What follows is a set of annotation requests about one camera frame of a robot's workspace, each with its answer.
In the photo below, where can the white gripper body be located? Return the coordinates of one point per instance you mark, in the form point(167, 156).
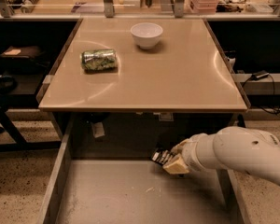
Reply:
point(189, 154)

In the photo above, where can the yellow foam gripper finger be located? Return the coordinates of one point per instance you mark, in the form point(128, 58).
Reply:
point(179, 147)
point(176, 166)

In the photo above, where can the black rxbar chocolate wrapper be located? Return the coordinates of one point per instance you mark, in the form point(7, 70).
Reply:
point(162, 156)

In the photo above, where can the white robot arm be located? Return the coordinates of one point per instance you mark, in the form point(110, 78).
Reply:
point(250, 151)

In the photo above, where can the open grey top drawer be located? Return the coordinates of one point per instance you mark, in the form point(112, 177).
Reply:
point(112, 180)

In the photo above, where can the black table leg right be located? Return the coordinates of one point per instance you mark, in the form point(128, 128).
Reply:
point(241, 121)

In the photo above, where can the white tag under table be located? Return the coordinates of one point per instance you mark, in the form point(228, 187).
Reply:
point(98, 129)

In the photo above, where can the white ceramic bowl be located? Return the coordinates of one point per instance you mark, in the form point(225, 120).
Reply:
point(146, 35)

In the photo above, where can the black power adapter with cable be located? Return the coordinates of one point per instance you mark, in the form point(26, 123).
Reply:
point(262, 90)

